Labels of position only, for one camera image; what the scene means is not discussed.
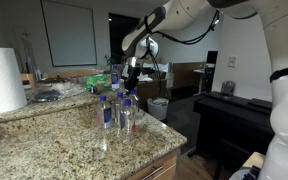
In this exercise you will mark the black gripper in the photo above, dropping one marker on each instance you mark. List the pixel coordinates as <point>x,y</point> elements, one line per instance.
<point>133,74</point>

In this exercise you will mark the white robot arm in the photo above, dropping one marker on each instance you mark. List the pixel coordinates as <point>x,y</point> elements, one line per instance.
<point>284,110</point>

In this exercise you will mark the wooden counter cabinet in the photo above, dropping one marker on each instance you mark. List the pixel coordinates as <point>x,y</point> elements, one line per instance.
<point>164,168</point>

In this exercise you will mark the green potted plant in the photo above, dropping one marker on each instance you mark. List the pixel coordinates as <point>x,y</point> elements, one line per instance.
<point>110,61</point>

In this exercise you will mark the white waste basket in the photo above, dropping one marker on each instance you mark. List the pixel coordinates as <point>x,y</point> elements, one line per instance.
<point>158,108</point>

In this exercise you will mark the green tissue box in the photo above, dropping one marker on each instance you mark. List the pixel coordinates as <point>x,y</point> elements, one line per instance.
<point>97,81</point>

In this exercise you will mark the small dark jar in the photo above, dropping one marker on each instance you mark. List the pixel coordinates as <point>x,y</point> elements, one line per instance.
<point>97,90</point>

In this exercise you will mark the brown wooden partition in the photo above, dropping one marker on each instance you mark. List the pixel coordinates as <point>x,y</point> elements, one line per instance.
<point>184,75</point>

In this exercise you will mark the white desk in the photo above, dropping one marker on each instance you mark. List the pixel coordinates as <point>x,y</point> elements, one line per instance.
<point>199,71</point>

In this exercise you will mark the clear plastic container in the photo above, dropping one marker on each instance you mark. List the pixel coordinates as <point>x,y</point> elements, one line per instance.
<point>60,85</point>

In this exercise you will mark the white projector screen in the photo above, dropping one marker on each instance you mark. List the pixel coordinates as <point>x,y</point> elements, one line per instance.
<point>69,33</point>

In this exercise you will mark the black computer monitor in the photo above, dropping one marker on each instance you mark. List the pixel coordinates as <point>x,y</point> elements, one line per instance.
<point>212,57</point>

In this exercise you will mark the dark plastic pouch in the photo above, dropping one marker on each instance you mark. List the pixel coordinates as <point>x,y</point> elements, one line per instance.
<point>47,96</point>

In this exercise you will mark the glass jar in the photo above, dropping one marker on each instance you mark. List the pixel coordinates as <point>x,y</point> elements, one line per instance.
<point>228,88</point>

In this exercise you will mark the flat display screen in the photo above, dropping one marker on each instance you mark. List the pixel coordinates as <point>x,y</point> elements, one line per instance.
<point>32,68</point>

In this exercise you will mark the black piano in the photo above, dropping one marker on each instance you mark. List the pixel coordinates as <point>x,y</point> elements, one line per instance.
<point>230,123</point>

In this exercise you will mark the small wooden box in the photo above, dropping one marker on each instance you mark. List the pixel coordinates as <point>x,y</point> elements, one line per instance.
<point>27,81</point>

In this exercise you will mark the white paper towel roll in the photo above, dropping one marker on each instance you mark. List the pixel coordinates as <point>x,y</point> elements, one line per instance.
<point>0,80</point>

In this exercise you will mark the light wooden stand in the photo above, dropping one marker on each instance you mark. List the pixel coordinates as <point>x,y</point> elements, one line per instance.
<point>254,159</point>

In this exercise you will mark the black blue clamp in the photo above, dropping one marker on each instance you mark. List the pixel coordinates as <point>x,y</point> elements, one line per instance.
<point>252,172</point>

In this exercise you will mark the white wall switch plate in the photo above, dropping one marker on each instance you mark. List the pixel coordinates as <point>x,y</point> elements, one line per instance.
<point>232,61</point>

